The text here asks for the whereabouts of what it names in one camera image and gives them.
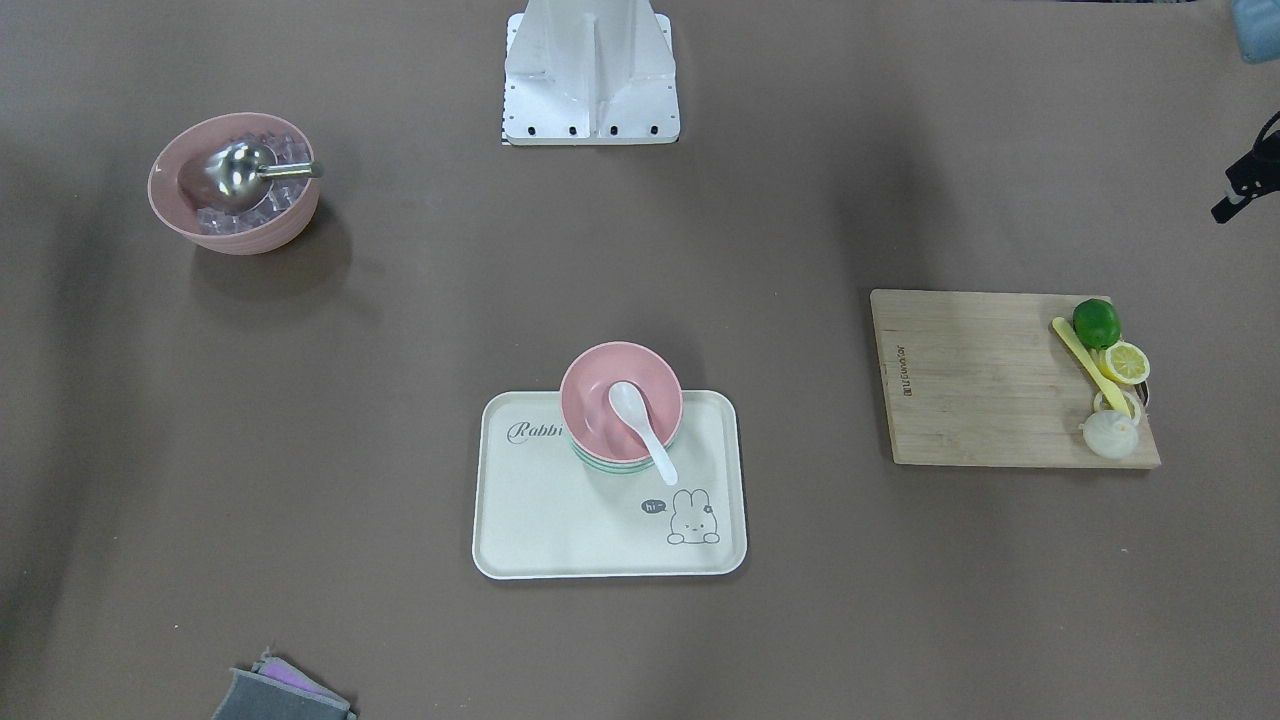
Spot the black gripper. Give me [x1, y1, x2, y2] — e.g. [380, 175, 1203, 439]
[1211, 111, 1279, 224]

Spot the yellow plastic knife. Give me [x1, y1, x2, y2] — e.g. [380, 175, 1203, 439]
[1051, 316, 1137, 419]

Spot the large pink ice bowl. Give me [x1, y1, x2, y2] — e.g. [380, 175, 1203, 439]
[147, 111, 323, 255]

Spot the white ceramic spoon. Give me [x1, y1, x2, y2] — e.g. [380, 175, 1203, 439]
[608, 380, 678, 486]

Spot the grey folded cloth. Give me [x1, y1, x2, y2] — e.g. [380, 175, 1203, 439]
[212, 651, 358, 719]

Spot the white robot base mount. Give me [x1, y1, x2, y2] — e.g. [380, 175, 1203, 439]
[500, 1, 682, 147]

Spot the white rabbit serving tray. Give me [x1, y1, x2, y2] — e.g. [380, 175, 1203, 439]
[472, 389, 748, 580]

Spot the green bowl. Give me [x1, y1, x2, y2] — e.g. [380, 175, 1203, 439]
[568, 437, 655, 475]

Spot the lemon half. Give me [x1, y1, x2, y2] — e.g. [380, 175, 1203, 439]
[1094, 341, 1151, 386]

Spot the metal ice scoop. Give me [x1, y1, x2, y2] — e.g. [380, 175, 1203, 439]
[192, 140, 324, 213]

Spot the wooden cutting board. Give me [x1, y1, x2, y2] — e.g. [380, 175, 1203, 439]
[870, 288, 1161, 470]

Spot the green lime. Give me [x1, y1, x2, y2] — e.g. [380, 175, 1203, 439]
[1071, 299, 1123, 350]

